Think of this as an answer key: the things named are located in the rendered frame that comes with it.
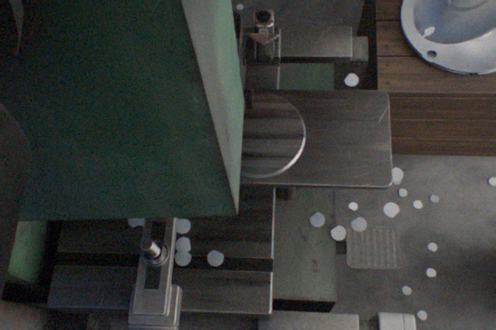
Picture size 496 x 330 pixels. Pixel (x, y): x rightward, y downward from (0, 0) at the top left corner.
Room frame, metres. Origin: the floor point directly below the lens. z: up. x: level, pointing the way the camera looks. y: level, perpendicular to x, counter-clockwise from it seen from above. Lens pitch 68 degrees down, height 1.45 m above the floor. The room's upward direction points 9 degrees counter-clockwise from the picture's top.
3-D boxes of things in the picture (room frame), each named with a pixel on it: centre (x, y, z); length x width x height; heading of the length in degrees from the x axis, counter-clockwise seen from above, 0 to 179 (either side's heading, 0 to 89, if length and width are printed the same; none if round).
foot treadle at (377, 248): (0.31, -0.03, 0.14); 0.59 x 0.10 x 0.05; 79
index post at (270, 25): (0.48, -0.05, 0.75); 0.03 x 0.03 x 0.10; 79
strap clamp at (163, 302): (0.17, 0.14, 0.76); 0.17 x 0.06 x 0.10; 169
